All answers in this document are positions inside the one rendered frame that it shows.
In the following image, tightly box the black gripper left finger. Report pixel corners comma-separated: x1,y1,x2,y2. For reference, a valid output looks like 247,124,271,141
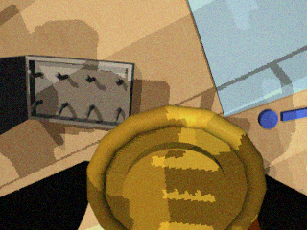
0,160,89,230

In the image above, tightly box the yellow round plate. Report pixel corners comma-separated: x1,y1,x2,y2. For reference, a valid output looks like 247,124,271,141
87,104,266,230

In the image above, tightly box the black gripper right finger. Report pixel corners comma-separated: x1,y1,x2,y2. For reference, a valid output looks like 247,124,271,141
257,174,307,230

